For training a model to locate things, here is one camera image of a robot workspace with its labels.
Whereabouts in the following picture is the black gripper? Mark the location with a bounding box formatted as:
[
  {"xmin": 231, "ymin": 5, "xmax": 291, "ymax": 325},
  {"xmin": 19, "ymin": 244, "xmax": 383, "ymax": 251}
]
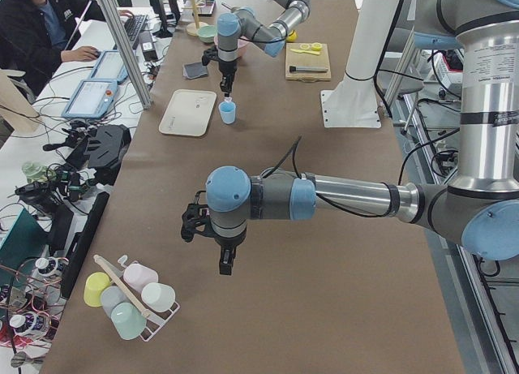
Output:
[
  {"xmin": 211, "ymin": 223, "xmax": 247, "ymax": 275},
  {"xmin": 218, "ymin": 59, "xmax": 236, "ymax": 94}
]

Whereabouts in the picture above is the yellow lemon near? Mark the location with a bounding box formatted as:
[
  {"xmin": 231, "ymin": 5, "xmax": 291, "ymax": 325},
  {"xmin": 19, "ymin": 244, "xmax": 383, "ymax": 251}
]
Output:
[{"xmin": 285, "ymin": 30, "xmax": 298, "ymax": 42}]

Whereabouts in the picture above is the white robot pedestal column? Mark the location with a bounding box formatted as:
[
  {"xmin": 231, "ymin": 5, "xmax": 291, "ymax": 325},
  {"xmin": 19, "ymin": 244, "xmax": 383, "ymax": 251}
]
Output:
[{"xmin": 321, "ymin": 0, "xmax": 404, "ymax": 128}]

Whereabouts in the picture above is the grey plastic cup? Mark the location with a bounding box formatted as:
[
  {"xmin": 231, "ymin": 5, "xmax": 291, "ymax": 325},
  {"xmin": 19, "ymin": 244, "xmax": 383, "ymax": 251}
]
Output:
[{"xmin": 100, "ymin": 285, "xmax": 127, "ymax": 318}]

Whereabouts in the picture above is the seated person dark jacket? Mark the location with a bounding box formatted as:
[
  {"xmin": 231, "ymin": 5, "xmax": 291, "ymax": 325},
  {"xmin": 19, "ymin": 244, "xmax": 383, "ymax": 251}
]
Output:
[{"xmin": 0, "ymin": 0, "xmax": 135, "ymax": 97}]

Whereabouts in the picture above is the white wire cup rack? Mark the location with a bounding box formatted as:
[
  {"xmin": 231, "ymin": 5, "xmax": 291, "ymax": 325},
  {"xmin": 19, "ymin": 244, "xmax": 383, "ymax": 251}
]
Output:
[{"xmin": 113, "ymin": 256, "xmax": 180, "ymax": 342}]

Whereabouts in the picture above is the white plastic cup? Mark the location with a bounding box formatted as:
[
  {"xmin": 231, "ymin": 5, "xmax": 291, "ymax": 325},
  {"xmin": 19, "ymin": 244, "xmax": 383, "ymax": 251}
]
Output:
[{"xmin": 141, "ymin": 282, "xmax": 176, "ymax": 312}]

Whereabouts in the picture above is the pink bowl of ice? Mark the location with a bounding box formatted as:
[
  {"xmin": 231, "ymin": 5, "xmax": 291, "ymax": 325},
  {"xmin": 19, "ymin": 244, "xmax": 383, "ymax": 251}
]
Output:
[{"xmin": 237, "ymin": 39, "xmax": 250, "ymax": 58}]

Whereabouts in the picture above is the wooden rack handle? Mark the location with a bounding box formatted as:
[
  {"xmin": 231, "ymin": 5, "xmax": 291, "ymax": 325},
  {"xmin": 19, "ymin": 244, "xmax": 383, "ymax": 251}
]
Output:
[{"xmin": 93, "ymin": 254, "xmax": 151, "ymax": 318}]

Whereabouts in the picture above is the grey folded cloth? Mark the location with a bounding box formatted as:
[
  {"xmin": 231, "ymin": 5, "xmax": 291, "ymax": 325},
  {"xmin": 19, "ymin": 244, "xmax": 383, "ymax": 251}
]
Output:
[{"xmin": 182, "ymin": 62, "xmax": 208, "ymax": 80}]

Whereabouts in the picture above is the wooden cup tree stand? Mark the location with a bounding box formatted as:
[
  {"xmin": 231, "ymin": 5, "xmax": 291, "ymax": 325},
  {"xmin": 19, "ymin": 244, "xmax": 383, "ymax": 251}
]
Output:
[{"xmin": 186, "ymin": 0, "xmax": 208, "ymax": 37}]

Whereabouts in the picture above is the pink plastic cup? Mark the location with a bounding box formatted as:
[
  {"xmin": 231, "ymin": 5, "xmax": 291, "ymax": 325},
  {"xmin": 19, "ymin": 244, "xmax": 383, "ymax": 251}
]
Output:
[{"xmin": 123, "ymin": 263, "xmax": 158, "ymax": 294}]

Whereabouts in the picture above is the wooden cutting board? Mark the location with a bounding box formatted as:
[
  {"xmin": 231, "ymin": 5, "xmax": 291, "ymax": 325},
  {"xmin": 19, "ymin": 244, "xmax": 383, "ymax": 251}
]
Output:
[{"xmin": 285, "ymin": 42, "xmax": 332, "ymax": 81}]

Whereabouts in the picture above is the teach pendant upper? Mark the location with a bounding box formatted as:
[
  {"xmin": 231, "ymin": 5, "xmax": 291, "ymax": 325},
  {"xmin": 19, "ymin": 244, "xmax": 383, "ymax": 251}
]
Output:
[{"xmin": 89, "ymin": 49, "xmax": 128, "ymax": 84}]

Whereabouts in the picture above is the teach pendant lower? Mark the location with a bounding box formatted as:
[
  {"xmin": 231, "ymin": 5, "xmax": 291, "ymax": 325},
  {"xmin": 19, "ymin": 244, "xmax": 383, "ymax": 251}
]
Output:
[{"xmin": 62, "ymin": 78, "xmax": 118, "ymax": 119}]

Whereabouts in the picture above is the black keyboard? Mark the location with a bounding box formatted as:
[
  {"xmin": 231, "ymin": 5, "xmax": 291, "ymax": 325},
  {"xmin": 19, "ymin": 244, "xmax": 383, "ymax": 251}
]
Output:
[{"xmin": 123, "ymin": 15, "xmax": 148, "ymax": 49}]

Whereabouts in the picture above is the yellow plastic knife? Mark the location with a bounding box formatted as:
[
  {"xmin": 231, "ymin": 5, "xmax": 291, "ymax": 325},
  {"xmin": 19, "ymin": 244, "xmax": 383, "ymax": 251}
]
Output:
[{"xmin": 290, "ymin": 48, "xmax": 321, "ymax": 56}]

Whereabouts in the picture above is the teach pendant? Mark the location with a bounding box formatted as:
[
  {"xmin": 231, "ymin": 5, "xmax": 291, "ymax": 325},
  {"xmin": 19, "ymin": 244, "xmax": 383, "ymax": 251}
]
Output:
[
  {"xmin": 89, "ymin": 49, "xmax": 128, "ymax": 84},
  {"xmin": 62, "ymin": 78, "xmax": 118, "ymax": 119}
]

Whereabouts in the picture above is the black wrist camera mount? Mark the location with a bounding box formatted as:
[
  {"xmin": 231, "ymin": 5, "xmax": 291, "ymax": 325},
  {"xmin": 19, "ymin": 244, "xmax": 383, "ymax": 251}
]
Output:
[{"xmin": 201, "ymin": 45, "xmax": 219, "ymax": 66}]

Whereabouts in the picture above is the yellow plastic cup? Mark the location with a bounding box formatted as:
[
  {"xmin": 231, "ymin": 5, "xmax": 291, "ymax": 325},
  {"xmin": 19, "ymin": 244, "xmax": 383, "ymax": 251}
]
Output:
[{"xmin": 84, "ymin": 272, "xmax": 111, "ymax": 307}]

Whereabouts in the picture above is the lemon half lower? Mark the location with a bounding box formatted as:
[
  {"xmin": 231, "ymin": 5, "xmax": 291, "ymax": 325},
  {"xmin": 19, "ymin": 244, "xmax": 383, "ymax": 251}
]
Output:
[{"xmin": 311, "ymin": 42, "xmax": 323, "ymax": 51}]

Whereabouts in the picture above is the mint green bowl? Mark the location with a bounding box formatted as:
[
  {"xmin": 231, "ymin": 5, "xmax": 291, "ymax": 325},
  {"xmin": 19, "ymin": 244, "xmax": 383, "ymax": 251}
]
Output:
[{"xmin": 197, "ymin": 25, "xmax": 217, "ymax": 44}]

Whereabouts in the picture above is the green plastic cup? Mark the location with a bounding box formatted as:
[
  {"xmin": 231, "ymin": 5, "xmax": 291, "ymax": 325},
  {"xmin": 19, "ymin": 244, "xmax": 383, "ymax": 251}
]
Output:
[{"xmin": 110, "ymin": 302, "xmax": 146, "ymax": 340}]

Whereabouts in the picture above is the aluminium frame post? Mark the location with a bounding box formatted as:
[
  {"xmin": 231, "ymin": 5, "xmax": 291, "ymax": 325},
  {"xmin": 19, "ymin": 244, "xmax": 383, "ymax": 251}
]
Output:
[{"xmin": 97, "ymin": 0, "xmax": 152, "ymax": 110}]

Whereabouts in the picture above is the light blue plastic cup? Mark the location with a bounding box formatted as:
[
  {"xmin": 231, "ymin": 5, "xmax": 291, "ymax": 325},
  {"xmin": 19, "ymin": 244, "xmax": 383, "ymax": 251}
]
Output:
[{"xmin": 218, "ymin": 101, "xmax": 236, "ymax": 125}]

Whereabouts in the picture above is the cream rabbit serving tray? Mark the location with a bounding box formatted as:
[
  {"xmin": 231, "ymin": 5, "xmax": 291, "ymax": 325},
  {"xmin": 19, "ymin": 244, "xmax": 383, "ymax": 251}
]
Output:
[{"xmin": 158, "ymin": 89, "xmax": 217, "ymax": 137}]

